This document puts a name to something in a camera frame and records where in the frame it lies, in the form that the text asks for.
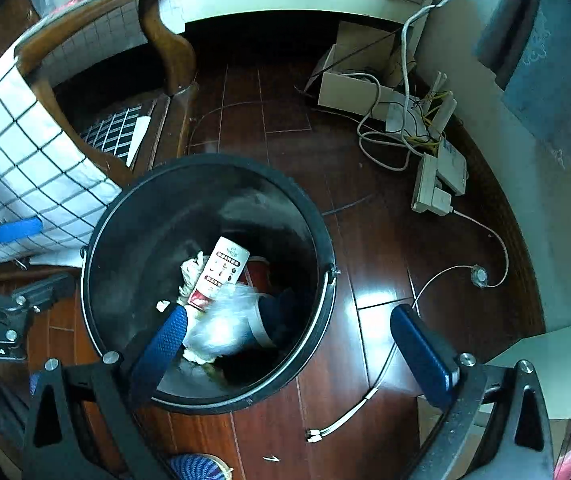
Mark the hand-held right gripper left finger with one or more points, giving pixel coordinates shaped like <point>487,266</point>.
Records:
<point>165,340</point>

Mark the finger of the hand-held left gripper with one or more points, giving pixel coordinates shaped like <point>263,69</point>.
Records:
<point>40,292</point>
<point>12,230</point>

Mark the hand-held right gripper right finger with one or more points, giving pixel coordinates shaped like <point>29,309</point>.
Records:
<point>420,355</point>

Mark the crushed clear plastic bottle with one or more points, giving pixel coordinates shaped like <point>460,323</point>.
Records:
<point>220,327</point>

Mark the cream paper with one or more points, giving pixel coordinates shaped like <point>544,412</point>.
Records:
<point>193,275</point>

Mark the red paper cup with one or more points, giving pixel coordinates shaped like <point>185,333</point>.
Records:
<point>223,270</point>

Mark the blue paper cup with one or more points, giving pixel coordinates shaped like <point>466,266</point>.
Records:
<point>278,317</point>

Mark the black trash bin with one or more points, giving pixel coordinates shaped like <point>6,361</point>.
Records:
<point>165,210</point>

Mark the blue knit slipper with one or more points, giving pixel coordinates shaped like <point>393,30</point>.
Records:
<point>198,467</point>

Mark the white cabinet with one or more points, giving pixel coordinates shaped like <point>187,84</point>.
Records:
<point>565,370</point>

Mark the white power strip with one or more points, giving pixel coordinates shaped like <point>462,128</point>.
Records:
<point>428,185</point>

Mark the white router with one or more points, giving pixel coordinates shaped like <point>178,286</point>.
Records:
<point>453,165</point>

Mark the wooden table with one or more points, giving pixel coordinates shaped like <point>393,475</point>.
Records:
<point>170,55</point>

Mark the white modem with antennas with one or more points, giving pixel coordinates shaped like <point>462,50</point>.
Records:
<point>400,115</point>

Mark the white cardboard box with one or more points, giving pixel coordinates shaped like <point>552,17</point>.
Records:
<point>345,92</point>

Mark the grey-blue curtain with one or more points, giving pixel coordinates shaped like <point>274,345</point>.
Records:
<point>540,75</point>

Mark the brown cardboard box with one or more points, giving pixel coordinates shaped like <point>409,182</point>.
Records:
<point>360,45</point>

